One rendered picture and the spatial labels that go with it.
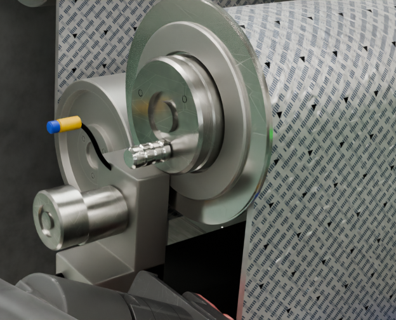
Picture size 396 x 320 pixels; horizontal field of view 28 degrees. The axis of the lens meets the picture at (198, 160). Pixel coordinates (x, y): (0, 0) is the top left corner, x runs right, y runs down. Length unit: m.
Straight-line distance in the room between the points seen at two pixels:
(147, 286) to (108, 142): 0.14
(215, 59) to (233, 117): 0.04
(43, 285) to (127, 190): 0.13
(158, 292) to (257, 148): 0.11
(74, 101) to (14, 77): 0.17
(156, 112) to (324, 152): 0.11
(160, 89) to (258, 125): 0.07
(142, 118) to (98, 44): 0.17
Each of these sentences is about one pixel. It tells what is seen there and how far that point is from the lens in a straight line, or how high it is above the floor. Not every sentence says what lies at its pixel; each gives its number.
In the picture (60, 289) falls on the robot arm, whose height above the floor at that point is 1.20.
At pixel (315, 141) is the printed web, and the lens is 0.50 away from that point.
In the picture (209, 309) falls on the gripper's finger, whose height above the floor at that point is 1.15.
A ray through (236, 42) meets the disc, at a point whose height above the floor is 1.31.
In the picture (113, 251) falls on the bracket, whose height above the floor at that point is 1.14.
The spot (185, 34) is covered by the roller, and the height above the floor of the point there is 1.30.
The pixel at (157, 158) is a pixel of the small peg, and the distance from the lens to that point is 0.49.
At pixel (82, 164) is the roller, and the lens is 0.65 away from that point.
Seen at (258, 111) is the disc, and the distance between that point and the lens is 0.46.
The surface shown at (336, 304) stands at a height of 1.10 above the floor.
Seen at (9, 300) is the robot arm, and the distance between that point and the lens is 0.36.
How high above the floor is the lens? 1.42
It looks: 23 degrees down
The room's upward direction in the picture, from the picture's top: 4 degrees clockwise
